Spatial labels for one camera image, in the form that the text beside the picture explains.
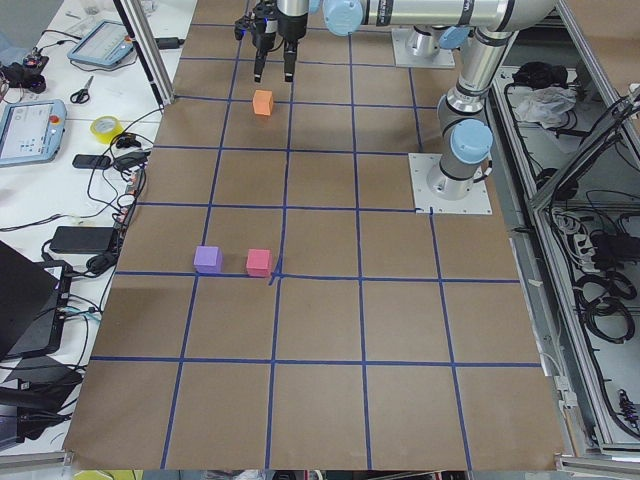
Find black phone device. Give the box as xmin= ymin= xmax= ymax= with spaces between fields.
xmin=72 ymin=154 xmax=112 ymax=170

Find black laptop computer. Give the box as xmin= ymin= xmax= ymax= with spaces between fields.
xmin=1 ymin=243 xmax=71 ymax=361

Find black handled scissors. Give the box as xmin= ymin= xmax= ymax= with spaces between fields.
xmin=69 ymin=76 xmax=94 ymax=105

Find aluminium frame post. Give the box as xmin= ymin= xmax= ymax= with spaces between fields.
xmin=113 ymin=0 xmax=174 ymax=108

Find white crumpled cloth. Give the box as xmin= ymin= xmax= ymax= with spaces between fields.
xmin=514 ymin=86 xmax=577 ymax=129

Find purple foam block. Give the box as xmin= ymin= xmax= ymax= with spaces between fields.
xmin=193 ymin=245 xmax=223 ymax=274

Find near blue teach pendant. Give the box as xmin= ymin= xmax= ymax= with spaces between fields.
xmin=1 ymin=99 xmax=67 ymax=167

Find orange foam block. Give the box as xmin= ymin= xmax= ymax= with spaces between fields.
xmin=252 ymin=89 xmax=274 ymax=117

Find wrist black camera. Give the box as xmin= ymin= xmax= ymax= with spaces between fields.
xmin=234 ymin=0 xmax=277 ymax=42

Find black power adapter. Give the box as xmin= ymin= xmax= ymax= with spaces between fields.
xmin=50 ymin=226 xmax=115 ymax=254

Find blue teach pendant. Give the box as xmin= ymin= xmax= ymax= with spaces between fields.
xmin=1 ymin=99 xmax=67 ymax=167
xmin=67 ymin=20 xmax=134 ymax=70

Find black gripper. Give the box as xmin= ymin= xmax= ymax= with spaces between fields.
xmin=253 ymin=0 xmax=308 ymax=83

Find yellow tape roll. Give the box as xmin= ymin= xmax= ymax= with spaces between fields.
xmin=90 ymin=115 xmax=124 ymax=145

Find pink foam block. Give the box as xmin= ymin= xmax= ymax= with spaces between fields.
xmin=245 ymin=249 xmax=273 ymax=278

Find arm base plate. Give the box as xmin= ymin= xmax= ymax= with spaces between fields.
xmin=408 ymin=153 xmax=493 ymax=215
xmin=391 ymin=25 xmax=455 ymax=69

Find far blue teach pendant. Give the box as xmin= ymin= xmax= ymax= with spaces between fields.
xmin=67 ymin=20 xmax=134 ymax=70

